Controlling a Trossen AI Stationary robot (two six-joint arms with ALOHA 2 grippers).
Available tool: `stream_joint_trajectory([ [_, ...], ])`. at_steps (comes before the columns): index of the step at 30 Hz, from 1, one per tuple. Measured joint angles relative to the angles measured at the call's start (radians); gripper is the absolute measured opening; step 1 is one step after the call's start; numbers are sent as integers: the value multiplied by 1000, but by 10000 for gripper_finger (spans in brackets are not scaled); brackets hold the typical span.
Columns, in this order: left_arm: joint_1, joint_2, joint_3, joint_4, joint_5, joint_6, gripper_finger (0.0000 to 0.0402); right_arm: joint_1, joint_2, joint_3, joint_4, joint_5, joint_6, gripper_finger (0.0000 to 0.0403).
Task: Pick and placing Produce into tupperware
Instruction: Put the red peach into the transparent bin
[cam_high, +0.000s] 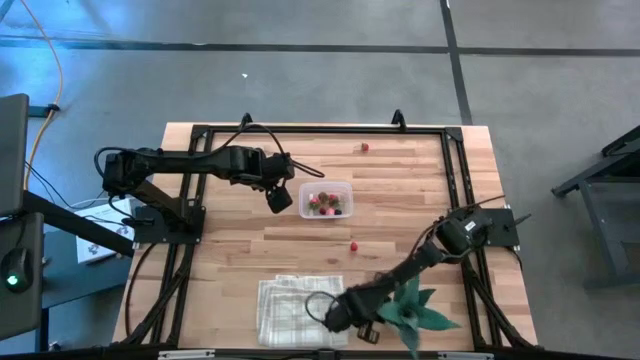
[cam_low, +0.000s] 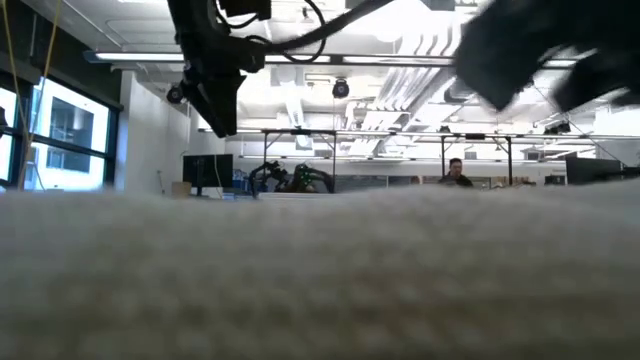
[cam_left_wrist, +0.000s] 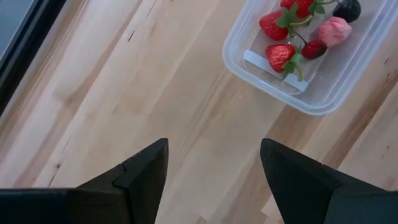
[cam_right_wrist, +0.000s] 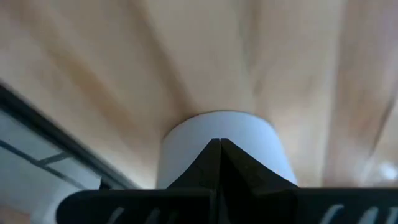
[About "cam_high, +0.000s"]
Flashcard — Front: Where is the dark grey monitor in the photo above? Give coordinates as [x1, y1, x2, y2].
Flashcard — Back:
[0, 93, 30, 217]

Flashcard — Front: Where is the dark grey desk surface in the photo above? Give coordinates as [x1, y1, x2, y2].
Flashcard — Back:
[0, 212, 45, 341]

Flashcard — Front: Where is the black computer mouse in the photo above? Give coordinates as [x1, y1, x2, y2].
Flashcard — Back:
[0, 247, 35, 294]

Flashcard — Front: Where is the yellow cable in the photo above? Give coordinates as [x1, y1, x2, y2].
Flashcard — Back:
[18, 0, 64, 191]

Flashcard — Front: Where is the green artificial succulent plant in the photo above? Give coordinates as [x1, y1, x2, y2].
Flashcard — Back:
[375, 274, 462, 360]

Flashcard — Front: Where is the black aluminium table frame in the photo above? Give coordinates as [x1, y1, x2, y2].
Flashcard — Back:
[112, 109, 539, 351]

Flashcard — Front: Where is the white plaid dish towel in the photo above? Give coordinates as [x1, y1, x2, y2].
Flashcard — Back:
[256, 274, 350, 349]

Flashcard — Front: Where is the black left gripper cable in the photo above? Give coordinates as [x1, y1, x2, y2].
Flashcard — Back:
[199, 122, 326, 179]

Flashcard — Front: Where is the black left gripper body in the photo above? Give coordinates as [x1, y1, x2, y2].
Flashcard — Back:
[258, 153, 296, 191]

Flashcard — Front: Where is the clear plastic tupperware container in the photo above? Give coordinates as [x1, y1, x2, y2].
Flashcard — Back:
[298, 181, 355, 220]

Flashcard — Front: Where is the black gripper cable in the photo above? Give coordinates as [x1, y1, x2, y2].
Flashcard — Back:
[304, 291, 341, 324]
[199, 122, 326, 179]

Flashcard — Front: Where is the black desk beam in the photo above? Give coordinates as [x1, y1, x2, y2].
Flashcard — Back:
[22, 189, 136, 257]

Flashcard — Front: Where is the grey metal table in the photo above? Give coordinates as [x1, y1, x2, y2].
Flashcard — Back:
[551, 124, 640, 294]

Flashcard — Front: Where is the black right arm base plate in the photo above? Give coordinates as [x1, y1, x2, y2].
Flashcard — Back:
[449, 207, 521, 247]

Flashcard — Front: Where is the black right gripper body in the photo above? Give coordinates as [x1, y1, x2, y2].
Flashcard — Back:
[324, 289, 389, 334]

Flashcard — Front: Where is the silver mounting bracket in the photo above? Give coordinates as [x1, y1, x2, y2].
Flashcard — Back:
[157, 349, 216, 360]
[437, 351, 495, 360]

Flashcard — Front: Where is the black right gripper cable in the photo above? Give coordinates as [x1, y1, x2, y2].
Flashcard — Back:
[304, 291, 341, 324]

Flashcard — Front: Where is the white printed cardboard box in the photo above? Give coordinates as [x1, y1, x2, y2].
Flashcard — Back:
[74, 199, 135, 265]

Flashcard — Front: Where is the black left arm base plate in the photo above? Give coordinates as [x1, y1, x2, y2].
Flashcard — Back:
[133, 205, 206, 245]

